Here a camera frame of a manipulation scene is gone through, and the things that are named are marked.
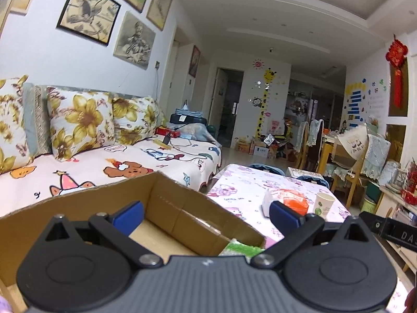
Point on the pencil portrait picture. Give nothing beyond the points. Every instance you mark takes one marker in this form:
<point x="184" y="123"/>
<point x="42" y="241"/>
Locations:
<point x="134" y="42"/>

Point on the giraffe height wall sticker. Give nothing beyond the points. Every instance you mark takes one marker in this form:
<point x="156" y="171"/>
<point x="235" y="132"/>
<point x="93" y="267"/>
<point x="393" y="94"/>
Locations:
<point x="270" y="92"/>

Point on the white paper cup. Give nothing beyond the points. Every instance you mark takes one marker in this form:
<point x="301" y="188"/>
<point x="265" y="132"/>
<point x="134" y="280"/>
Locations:
<point x="323" y="205"/>

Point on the floral sofa cushion near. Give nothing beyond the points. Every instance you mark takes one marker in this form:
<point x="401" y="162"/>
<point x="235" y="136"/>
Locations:
<point x="14" y="152"/>

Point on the pink cartoon tablecloth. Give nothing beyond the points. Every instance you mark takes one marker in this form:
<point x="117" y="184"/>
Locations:
<point x="248" y="193"/>

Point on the floral sofa cushion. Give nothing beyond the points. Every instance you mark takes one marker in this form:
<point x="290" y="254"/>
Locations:
<point x="14" y="152"/>
<point x="136" y="119"/>
<point x="79" y="121"/>

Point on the red chinese knot decoration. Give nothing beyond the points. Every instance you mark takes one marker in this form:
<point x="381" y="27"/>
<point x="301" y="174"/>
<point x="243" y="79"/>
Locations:
<point x="396" y="56"/>

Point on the black framed sketch picture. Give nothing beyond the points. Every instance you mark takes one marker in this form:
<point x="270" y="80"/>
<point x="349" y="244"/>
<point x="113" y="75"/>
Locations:
<point x="91" y="19"/>

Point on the lime green sponge cloth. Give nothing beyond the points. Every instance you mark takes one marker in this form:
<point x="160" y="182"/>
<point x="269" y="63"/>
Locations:
<point x="236" y="248"/>

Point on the cream tote bag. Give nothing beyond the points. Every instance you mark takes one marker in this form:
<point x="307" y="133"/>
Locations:
<point x="349" y="146"/>

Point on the wooden dining chair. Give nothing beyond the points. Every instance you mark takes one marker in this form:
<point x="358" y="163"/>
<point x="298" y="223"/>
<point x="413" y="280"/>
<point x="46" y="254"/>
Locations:
<point x="369" y="165"/>

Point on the orange white tissue pack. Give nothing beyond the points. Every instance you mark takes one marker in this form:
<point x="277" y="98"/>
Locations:
<point x="288" y="200"/>

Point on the green waste bin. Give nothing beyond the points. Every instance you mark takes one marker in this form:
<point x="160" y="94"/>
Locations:
<point x="368" y="205"/>

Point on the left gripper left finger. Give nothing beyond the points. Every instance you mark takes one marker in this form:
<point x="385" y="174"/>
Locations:
<point x="113" y="230"/>

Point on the floral sofa cushion far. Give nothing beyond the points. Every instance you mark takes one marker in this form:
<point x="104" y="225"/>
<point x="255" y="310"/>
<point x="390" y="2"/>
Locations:
<point x="136" y="119"/>

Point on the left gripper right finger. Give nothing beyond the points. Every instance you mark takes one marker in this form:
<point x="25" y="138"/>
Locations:
<point x="298" y="231"/>

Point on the cardboard box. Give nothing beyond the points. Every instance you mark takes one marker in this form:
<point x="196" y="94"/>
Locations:
<point x="175" y="221"/>

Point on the floral sofa cushion middle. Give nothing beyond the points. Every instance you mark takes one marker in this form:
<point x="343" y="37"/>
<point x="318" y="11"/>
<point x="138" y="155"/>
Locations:
<point x="79" y="121"/>

